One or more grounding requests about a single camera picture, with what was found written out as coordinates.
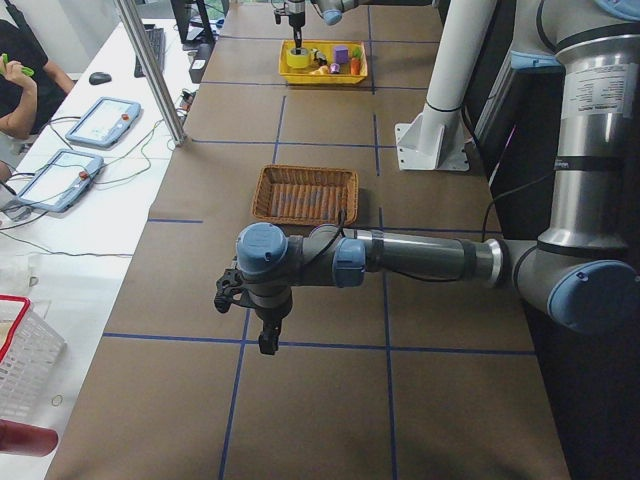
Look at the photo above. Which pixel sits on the seated person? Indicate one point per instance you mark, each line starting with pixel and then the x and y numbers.
pixel 33 87

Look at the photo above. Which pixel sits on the yellow woven basket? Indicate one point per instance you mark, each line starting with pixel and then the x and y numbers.
pixel 305 78

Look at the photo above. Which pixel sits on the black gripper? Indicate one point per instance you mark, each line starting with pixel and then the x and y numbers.
pixel 270 316
pixel 295 17

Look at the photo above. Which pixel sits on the toy panda figure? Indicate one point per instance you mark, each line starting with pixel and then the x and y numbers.
pixel 318 57

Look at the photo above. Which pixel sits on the near teach pendant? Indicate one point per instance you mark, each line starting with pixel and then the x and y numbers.
pixel 61 182

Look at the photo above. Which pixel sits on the far teach pendant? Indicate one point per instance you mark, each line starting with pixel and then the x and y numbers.
pixel 104 123

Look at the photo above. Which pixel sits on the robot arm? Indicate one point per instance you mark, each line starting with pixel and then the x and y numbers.
pixel 574 271
pixel 330 11

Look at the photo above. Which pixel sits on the white plastic basket red rim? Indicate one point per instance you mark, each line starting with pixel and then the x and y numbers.
pixel 30 348

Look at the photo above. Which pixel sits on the red cylinder bottle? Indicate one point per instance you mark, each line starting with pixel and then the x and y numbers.
pixel 27 440

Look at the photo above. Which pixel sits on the yellow tape roll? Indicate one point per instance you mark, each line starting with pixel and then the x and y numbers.
pixel 298 59

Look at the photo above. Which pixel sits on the black computer mouse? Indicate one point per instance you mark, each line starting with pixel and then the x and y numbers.
pixel 98 78

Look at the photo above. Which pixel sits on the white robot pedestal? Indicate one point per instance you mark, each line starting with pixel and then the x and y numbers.
pixel 435 139

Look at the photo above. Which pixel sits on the purple foam cube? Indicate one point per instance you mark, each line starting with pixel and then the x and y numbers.
pixel 340 54

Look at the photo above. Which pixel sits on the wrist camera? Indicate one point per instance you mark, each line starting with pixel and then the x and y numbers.
pixel 231 290
pixel 279 13

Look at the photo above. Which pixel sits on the orange toy carrot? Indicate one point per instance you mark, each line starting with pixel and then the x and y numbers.
pixel 355 64

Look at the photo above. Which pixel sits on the brown wicker basket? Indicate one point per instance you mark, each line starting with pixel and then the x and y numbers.
pixel 306 196

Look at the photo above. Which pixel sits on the black keyboard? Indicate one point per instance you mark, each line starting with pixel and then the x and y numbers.
pixel 156 42

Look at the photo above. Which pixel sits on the teach pendant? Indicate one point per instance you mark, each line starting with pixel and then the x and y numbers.
pixel 104 123
pixel 61 182

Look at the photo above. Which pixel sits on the toy croissant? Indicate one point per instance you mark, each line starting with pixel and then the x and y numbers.
pixel 322 70

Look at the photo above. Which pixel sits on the aluminium frame post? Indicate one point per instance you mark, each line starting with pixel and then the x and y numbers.
pixel 135 30

